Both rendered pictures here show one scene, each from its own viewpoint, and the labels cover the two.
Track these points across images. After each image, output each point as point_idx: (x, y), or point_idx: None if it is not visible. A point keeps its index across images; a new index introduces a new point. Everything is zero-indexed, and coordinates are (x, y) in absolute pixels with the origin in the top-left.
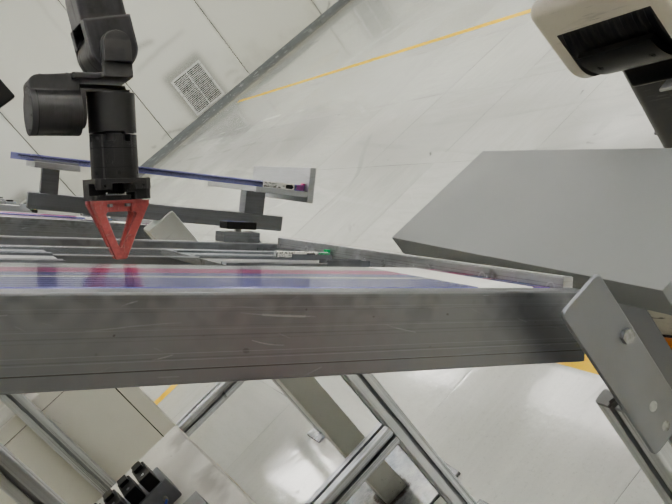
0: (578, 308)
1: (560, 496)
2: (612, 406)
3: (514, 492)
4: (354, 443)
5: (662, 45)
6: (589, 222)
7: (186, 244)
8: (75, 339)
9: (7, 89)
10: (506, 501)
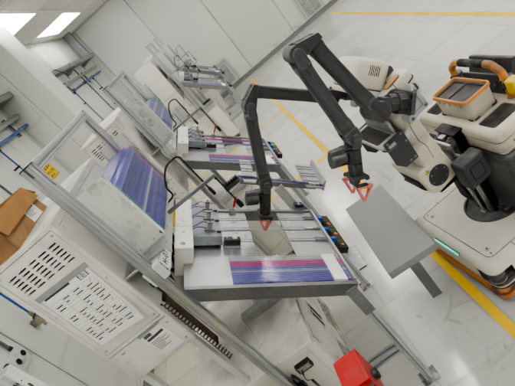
0: (349, 292)
1: (391, 283)
2: None
3: (379, 277)
4: None
5: (424, 188)
6: (387, 240)
7: (283, 211)
8: (257, 292)
9: (242, 204)
10: (376, 279)
